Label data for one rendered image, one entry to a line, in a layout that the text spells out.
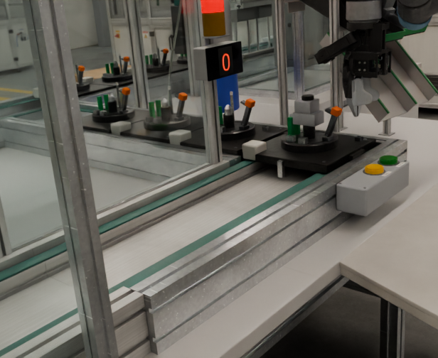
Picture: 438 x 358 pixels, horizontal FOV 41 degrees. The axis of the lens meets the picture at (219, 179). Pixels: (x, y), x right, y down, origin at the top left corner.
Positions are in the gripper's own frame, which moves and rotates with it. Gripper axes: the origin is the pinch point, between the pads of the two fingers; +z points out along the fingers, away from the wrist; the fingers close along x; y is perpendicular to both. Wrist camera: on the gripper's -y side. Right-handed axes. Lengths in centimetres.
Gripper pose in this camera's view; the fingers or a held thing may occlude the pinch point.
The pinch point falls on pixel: (353, 110)
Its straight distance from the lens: 140.3
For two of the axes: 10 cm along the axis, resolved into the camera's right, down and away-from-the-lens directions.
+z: 0.6, 9.4, 3.4
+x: 6.3, -3.0, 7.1
